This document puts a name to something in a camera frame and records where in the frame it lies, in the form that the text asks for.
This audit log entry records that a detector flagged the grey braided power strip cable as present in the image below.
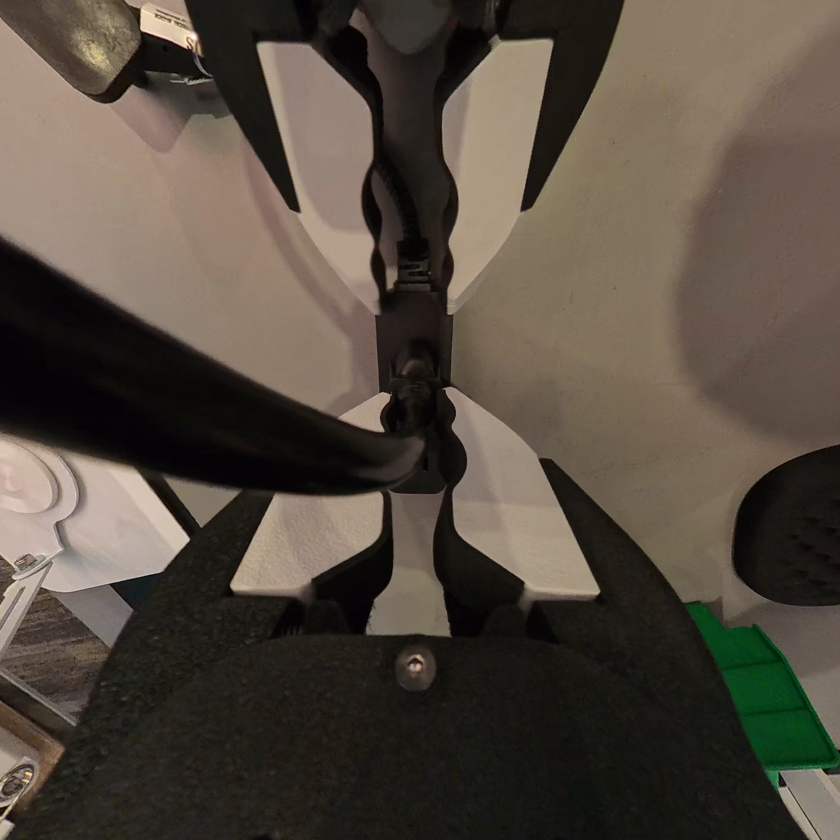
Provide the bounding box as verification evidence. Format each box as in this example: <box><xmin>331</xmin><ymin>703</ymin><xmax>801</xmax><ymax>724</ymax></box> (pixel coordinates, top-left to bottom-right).
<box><xmin>374</xmin><ymin>157</ymin><xmax>437</xmax><ymax>293</ymax></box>

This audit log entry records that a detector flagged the black power plug with cable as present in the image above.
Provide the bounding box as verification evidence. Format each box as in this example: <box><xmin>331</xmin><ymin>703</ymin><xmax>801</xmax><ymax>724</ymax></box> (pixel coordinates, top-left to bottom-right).
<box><xmin>0</xmin><ymin>235</ymin><xmax>457</xmax><ymax>494</ymax></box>

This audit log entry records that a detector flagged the white rounded plastic plate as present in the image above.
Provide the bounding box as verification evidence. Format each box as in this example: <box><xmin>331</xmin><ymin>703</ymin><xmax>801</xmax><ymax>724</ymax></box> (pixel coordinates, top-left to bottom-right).
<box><xmin>0</xmin><ymin>438</ymin><xmax>193</xmax><ymax>593</ymax></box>

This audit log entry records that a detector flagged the black rounded object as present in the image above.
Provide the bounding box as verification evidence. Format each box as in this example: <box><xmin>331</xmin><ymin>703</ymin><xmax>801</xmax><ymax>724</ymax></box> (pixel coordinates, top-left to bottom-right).
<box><xmin>731</xmin><ymin>445</ymin><xmax>840</xmax><ymax>606</ymax></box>

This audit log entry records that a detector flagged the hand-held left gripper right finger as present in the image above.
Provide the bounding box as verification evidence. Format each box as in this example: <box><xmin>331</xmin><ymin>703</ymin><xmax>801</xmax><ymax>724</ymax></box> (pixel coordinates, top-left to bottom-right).
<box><xmin>433</xmin><ymin>387</ymin><xmax>601</xmax><ymax>635</ymax></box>

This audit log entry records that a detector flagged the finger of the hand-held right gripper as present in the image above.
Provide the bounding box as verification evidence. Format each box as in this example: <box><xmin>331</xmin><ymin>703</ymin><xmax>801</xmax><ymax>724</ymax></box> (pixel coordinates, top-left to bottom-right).
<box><xmin>438</xmin><ymin>36</ymin><xmax>553</xmax><ymax>311</ymax></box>
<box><xmin>256</xmin><ymin>38</ymin><xmax>385</xmax><ymax>315</ymax></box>

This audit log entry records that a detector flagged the grey and black plug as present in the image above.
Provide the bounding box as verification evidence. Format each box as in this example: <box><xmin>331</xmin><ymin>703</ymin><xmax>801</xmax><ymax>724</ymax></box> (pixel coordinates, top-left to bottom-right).
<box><xmin>0</xmin><ymin>0</ymin><xmax>148</xmax><ymax>105</ymax></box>

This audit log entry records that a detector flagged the black power strip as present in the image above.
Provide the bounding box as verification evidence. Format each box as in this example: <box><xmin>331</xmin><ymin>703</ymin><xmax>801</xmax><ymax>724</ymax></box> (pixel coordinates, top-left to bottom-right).
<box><xmin>375</xmin><ymin>289</ymin><xmax>455</xmax><ymax>494</ymax></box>

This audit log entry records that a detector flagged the green plastic crate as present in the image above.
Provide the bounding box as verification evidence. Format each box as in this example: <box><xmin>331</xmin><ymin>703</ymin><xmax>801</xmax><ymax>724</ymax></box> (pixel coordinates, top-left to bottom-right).
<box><xmin>686</xmin><ymin>600</ymin><xmax>840</xmax><ymax>772</ymax></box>

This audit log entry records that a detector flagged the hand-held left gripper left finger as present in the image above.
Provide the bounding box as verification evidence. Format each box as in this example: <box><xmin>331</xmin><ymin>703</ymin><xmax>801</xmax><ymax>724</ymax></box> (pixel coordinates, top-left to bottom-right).
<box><xmin>230</xmin><ymin>392</ymin><xmax>395</xmax><ymax>632</ymax></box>

